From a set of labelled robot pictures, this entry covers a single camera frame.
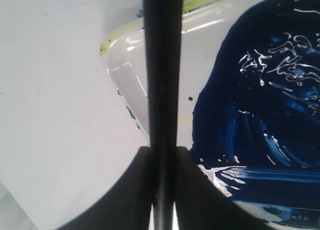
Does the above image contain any black paintbrush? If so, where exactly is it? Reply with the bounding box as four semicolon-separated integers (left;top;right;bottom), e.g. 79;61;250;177
143;0;183;230

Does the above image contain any white paint tray blue paint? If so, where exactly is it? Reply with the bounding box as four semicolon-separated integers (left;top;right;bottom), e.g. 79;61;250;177
98;0;320;230

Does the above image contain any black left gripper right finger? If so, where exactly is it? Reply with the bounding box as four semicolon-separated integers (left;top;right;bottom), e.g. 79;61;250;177
174;146;272;230

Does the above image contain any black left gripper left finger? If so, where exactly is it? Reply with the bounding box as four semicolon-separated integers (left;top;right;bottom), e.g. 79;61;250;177
60;146;153;230

